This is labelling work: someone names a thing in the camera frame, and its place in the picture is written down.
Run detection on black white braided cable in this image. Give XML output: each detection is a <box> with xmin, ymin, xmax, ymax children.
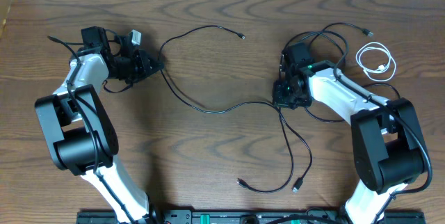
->
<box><xmin>236</xmin><ymin>22</ymin><xmax>401</xmax><ymax>194</ymax></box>

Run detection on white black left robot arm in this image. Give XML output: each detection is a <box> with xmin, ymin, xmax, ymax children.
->
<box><xmin>34</xmin><ymin>26</ymin><xmax>165</xmax><ymax>223</ymax></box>

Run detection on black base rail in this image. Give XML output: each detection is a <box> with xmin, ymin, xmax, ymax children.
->
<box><xmin>75</xmin><ymin>207</ymin><xmax>426</xmax><ymax>224</ymax></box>

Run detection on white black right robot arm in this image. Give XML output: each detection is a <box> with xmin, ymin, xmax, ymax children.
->
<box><xmin>273</xmin><ymin>42</ymin><xmax>432</xmax><ymax>223</ymax></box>

